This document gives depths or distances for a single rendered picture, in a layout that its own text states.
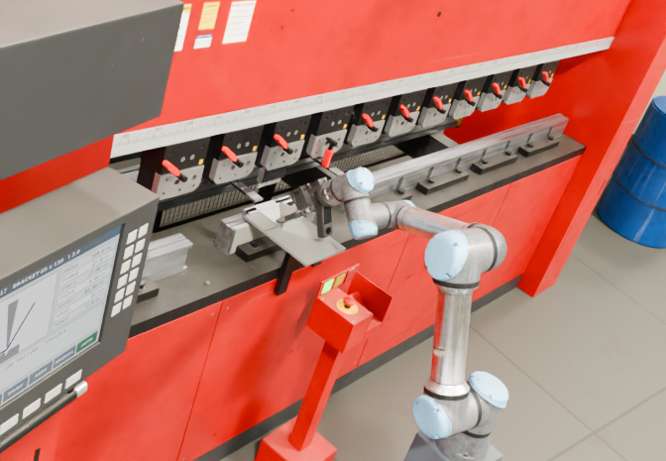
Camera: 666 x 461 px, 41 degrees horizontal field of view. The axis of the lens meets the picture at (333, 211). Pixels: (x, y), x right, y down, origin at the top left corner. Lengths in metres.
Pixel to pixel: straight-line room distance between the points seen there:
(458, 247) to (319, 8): 0.75
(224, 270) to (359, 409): 1.23
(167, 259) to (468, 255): 0.86
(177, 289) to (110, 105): 1.26
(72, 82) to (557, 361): 3.53
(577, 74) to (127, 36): 3.39
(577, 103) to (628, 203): 1.49
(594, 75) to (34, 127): 3.51
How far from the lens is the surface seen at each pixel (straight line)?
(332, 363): 3.01
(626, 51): 4.40
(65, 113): 1.29
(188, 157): 2.35
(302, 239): 2.69
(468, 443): 2.49
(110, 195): 1.55
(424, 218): 2.47
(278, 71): 2.43
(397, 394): 3.87
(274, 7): 2.30
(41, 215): 1.47
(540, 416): 4.13
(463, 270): 2.19
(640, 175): 5.82
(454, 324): 2.25
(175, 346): 2.62
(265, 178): 2.70
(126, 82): 1.37
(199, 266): 2.67
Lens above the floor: 2.43
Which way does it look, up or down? 30 degrees down
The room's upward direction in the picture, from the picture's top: 19 degrees clockwise
